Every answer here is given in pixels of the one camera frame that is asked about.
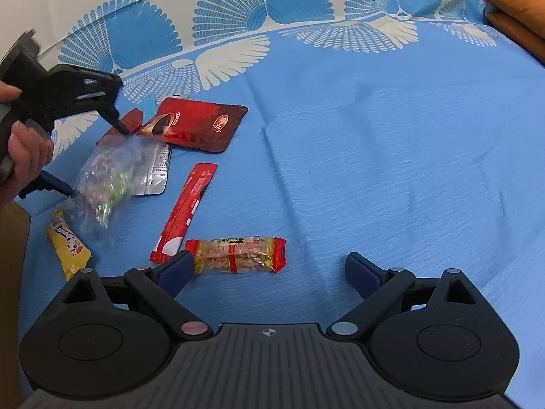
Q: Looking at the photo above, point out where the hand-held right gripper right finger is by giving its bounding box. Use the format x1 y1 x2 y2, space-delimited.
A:
326 251 475 342

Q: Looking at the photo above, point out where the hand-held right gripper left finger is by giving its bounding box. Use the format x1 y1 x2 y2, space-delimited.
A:
64 249 214 342

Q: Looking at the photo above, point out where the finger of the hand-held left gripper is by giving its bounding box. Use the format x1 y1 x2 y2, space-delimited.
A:
18 170 74 200
98 104 130 136

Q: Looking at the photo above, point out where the bright red small packet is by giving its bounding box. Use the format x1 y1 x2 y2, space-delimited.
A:
96 108 143 148

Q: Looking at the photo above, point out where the clear bag of candies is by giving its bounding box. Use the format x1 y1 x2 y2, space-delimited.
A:
68 136 165 239

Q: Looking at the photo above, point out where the clear red-ended snack bar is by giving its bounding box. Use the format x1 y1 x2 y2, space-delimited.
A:
185 236 287 275

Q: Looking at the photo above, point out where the yellow snack packet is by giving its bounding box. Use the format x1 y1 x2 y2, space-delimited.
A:
47 208 92 282

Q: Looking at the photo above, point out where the long red stick packet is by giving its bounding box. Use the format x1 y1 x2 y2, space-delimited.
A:
149 163 219 264

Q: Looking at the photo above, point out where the silver foil packet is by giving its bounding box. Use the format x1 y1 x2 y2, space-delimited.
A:
132 142 172 196

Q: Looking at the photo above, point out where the dark red square packet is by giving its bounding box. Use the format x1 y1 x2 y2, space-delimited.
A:
135 97 249 153

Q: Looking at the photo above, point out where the brown cardboard box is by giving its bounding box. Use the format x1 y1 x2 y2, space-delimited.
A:
0 202 31 409

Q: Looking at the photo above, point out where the person's left hand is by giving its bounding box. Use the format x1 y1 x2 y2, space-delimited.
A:
0 83 54 211

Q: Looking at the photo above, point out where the light blue paper strip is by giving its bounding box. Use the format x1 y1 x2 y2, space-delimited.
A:
142 95 161 121

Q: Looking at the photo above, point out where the blue fan-print bedsheet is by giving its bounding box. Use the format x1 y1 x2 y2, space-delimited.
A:
0 0 545 409

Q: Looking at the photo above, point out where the dark orange cushion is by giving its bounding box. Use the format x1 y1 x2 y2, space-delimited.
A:
485 11 545 66

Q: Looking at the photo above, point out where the light orange cushion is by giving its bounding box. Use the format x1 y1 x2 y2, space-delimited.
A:
478 0 545 39

